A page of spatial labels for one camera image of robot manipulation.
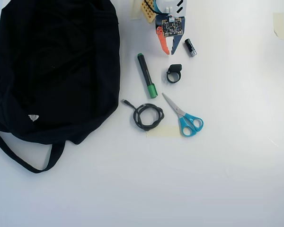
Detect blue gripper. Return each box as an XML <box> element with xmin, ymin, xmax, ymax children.
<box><xmin>155</xmin><ymin>14</ymin><xmax>187</xmax><ymax>56</ymax></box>

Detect black fabric bag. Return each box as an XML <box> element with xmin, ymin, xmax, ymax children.
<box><xmin>0</xmin><ymin>0</ymin><xmax>121</xmax><ymax>175</ymax></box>

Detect black and silver battery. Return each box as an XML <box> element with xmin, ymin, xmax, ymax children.
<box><xmin>184</xmin><ymin>38</ymin><xmax>198</xmax><ymax>58</ymax></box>

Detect black marker with green cap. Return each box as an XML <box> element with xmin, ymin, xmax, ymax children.
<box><xmin>136</xmin><ymin>53</ymin><xmax>159</xmax><ymax>99</ymax></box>

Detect yellow perforated block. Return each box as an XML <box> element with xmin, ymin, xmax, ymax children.
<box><xmin>140</xmin><ymin>0</ymin><xmax>157</xmax><ymax>24</ymax></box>

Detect narrow masking tape strip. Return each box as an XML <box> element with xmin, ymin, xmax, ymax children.
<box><xmin>130</xmin><ymin>0</ymin><xmax>143</xmax><ymax>21</ymax></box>

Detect wide masking tape strip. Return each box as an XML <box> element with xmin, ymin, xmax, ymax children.
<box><xmin>145</xmin><ymin>125</ymin><xmax>181</xmax><ymax>139</ymax></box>

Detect torn masking tape strip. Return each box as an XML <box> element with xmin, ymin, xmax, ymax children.
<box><xmin>273</xmin><ymin>12</ymin><xmax>284</xmax><ymax>41</ymax></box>

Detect camera circuit board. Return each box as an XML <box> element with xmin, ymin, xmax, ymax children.
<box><xmin>161</xmin><ymin>17</ymin><xmax>182</xmax><ymax>38</ymax></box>

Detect scissors with blue handles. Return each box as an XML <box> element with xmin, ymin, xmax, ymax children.
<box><xmin>161</xmin><ymin>92</ymin><xmax>204</xmax><ymax>138</ymax></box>

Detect coiled black USB cable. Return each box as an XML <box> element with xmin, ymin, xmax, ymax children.
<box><xmin>122</xmin><ymin>98</ymin><xmax>166</xmax><ymax>132</ymax></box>

